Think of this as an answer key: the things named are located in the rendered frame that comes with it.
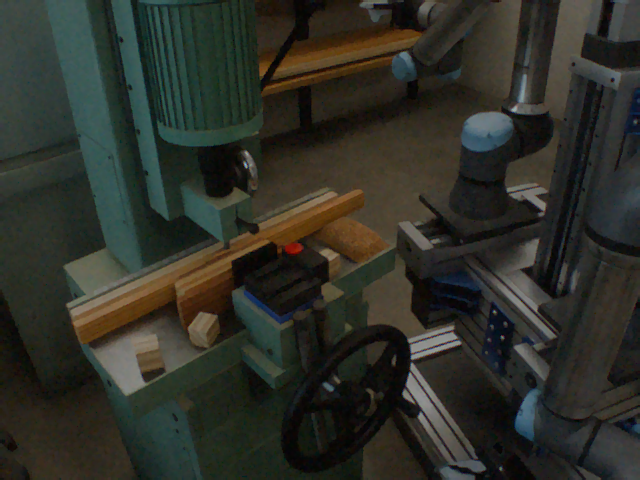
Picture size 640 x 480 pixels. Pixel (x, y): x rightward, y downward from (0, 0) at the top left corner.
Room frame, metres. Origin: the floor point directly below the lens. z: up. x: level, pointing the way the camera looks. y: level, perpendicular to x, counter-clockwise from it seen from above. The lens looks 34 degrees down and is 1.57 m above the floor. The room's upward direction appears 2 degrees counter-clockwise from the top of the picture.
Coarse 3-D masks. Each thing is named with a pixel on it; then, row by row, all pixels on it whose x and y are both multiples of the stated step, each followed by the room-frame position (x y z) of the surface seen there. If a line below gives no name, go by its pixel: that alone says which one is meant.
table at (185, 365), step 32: (384, 256) 0.96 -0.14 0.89; (352, 288) 0.90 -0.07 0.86; (160, 320) 0.78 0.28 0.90; (224, 320) 0.77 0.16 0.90; (96, 352) 0.70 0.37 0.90; (128, 352) 0.70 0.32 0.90; (192, 352) 0.69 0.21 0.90; (224, 352) 0.71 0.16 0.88; (256, 352) 0.72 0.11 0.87; (320, 352) 0.72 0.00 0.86; (128, 384) 0.62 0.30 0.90; (160, 384) 0.64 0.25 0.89; (192, 384) 0.67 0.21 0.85
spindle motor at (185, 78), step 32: (160, 0) 0.84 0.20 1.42; (192, 0) 0.83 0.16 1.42; (224, 0) 0.85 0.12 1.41; (160, 32) 0.85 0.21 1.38; (192, 32) 0.83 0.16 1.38; (224, 32) 0.85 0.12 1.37; (160, 64) 0.86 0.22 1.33; (192, 64) 0.84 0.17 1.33; (224, 64) 0.85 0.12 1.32; (256, 64) 0.91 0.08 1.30; (160, 96) 0.87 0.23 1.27; (192, 96) 0.84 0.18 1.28; (224, 96) 0.85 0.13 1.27; (256, 96) 0.90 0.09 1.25; (160, 128) 0.87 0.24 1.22; (192, 128) 0.84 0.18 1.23; (224, 128) 0.84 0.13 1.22; (256, 128) 0.88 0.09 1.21
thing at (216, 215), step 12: (192, 180) 0.97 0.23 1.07; (192, 192) 0.93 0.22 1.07; (204, 192) 0.93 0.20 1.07; (240, 192) 0.92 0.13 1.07; (192, 204) 0.93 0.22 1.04; (204, 204) 0.90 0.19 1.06; (216, 204) 0.88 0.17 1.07; (228, 204) 0.88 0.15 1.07; (240, 204) 0.89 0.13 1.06; (192, 216) 0.94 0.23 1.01; (204, 216) 0.90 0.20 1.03; (216, 216) 0.87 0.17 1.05; (228, 216) 0.87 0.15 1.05; (240, 216) 0.89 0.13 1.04; (252, 216) 0.90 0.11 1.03; (204, 228) 0.91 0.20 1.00; (216, 228) 0.87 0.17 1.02; (228, 228) 0.87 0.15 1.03; (240, 228) 0.89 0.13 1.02
